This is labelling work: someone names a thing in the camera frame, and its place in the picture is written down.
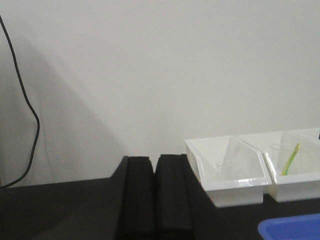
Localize glass beaker in middle bin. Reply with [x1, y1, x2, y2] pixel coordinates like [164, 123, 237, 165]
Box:
[270, 143, 297, 176]

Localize glassware in left bin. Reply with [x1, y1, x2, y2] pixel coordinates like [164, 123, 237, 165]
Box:
[210, 161, 236, 175]

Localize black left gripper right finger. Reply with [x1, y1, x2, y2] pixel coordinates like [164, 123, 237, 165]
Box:
[155, 154, 218, 240]

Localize middle white storage bin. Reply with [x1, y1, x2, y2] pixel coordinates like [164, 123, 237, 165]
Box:
[239, 127, 320, 203]

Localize yellow plastic spatula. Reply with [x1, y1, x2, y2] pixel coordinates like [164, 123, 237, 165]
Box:
[281, 150, 298, 176]

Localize white storage bin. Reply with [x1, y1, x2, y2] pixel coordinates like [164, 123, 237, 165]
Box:
[239, 127, 320, 203]
[185, 135, 272, 208]

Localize green plastic spatula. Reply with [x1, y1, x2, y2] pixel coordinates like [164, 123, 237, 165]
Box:
[282, 143, 301, 176]

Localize black power cable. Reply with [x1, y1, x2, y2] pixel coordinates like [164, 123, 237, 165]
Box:
[0, 14, 41, 189]

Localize blue plastic tray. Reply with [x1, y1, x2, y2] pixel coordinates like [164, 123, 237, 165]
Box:
[257, 213, 320, 240]

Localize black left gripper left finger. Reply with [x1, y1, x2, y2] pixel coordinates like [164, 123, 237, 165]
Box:
[111, 156, 156, 240]

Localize left white storage bin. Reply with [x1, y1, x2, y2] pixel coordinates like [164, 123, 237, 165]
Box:
[185, 135, 272, 208]

